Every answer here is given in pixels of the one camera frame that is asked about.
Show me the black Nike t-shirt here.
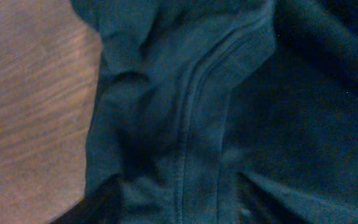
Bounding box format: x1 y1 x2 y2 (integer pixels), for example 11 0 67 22
56 0 358 224

